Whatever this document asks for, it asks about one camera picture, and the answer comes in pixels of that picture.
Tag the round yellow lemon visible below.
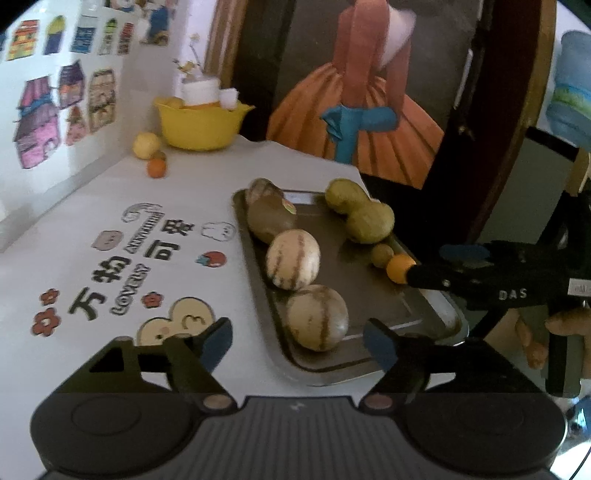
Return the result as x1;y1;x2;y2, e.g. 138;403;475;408
132;132;162;160

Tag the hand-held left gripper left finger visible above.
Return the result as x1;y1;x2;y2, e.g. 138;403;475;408
55;316;238;411

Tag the printed white tablecloth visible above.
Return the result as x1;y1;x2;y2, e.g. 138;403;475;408
0;134;370;352

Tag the brown kiwi with sticker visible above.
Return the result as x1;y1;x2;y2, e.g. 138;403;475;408
247;198;298;244

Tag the cartoon figure drawing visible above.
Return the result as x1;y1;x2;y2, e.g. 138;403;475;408
106;0;178;44

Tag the yellow plastic bowl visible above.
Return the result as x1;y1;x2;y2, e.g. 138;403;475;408
154;96;256;152

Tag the blue water jug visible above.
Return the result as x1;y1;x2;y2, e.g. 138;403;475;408
545;30;591;148

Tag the striped pepino melon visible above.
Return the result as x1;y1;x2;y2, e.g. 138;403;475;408
285;285;349;352
265;229;321;291
245;178;283;208

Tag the house drawings wall poster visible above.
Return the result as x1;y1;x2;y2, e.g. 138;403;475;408
0;0;153;199

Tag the framed orange dress painting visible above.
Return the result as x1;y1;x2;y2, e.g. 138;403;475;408
203;0;557;259

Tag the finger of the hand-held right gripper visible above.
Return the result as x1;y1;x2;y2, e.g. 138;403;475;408
438;240;570;271
405;263;570;312

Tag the person's right hand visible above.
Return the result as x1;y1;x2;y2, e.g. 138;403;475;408
515;307;591;371

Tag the black metal stand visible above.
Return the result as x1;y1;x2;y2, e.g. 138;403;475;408
526;127;591;160

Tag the metal tray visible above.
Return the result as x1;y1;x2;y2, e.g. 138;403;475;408
231;187;469;387

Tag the dried flower twig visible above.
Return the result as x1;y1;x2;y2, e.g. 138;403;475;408
173;32;204;79

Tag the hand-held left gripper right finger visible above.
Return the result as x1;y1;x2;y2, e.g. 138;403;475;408
358;318;546;411

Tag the white and orange cup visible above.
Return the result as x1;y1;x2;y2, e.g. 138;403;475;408
181;76;221;110

